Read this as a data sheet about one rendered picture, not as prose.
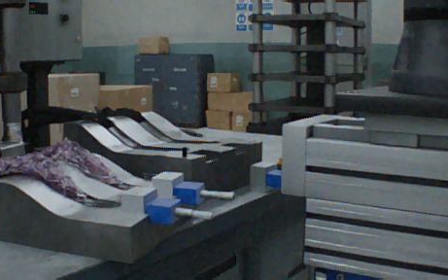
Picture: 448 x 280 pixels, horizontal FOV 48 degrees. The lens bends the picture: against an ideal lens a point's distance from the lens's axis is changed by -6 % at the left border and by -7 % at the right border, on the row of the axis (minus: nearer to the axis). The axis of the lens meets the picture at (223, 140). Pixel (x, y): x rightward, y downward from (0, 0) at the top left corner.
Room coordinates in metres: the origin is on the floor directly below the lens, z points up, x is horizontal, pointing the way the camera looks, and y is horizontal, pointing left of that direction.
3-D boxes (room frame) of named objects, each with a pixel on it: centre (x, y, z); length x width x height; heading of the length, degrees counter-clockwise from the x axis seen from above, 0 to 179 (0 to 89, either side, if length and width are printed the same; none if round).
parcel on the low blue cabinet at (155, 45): (8.52, 1.11, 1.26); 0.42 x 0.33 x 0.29; 61
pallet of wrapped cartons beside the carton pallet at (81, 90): (5.13, 1.87, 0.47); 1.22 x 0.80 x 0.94; 65
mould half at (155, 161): (1.22, 0.19, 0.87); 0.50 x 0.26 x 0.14; 56
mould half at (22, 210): (0.87, 0.32, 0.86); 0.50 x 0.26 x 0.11; 73
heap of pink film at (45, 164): (0.88, 0.32, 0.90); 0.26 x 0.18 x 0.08; 73
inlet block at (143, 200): (0.75, 0.08, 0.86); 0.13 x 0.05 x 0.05; 73
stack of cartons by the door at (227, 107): (7.93, -0.18, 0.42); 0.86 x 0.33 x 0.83; 61
